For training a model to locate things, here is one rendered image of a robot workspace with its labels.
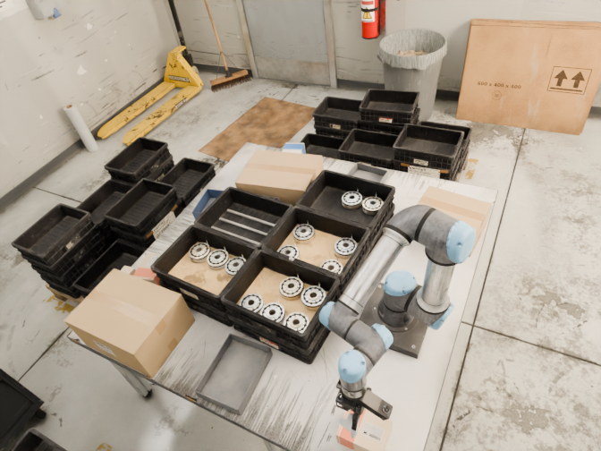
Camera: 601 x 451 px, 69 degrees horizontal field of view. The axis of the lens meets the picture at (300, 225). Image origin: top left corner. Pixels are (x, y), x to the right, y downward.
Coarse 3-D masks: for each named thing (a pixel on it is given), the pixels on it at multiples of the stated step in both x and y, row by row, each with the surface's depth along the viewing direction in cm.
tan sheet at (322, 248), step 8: (320, 232) 207; (288, 240) 206; (320, 240) 203; (328, 240) 203; (336, 240) 202; (304, 248) 201; (312, 248) 201; (320, 248) 200; (328, 248) 199; (304, 256) 198; (312, 256) 197; (320, 256) 196; (328, 256) 196; (336, 256) 195; (320, 264) 193; (344, 264) 191
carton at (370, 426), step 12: (360, 420) 149; (372, 420) 149; (336, 432) 147; (348, 432) 147; (360, 432) 146; (372, 432) 146; (384, 432) 145; (348, 444) 148; (360, 444) 144; (372, 444) 143; (384, 444) 143
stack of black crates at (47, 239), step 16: (64, 208) 291; (48, 224) 287; (64, 224) 291; (80, 224) 276; (96, 224) 287; (16, 240) 270; (32, 240) 280; (48, 240) 282; (64, 240) 269; (80, 240) 279; (96, 240) 291; (32, 256) 266; (48, 256) 262; (64, 256) 271; (80, 256) 282; (96, 256) 294; (48, 272) 277; (64, 272) 274; (80, 272) 286; (64, 288) 282
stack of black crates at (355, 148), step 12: (360, 132) 326; (372, 132) 321; (348, 144) 323; (360, 144) 329; (372, 144) 327; (384, 144) 323; (348, 156) 310; (360, 156) 303; (372, 156) 300; (384, 156) 316
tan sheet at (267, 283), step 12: (264, 276) 193; (276, 276) 192; (252, 288) 189; (264, 288) 188; (276, 288) 187; (240, 300) 185; (264, 300) 183; (276, 300) 183; (300, 300) 181; (288, 312) 177; (312, 312) 176
